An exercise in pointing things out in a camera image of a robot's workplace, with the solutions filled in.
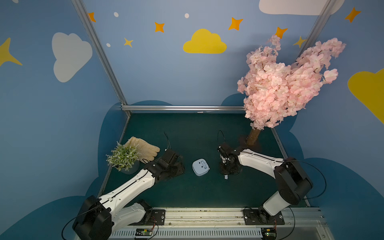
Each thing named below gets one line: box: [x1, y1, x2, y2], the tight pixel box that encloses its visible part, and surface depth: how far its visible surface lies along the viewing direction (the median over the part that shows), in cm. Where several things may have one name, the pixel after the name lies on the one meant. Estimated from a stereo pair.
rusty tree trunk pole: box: [247, 128, 261, 146], surface depth 97 cm
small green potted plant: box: [106, 141, 142, 175], surface depth 80 cm
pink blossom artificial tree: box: [237, 35, 346, 130], surface depth 59 cm
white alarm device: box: [192, 158, 211, 177], surface depth 91 cm
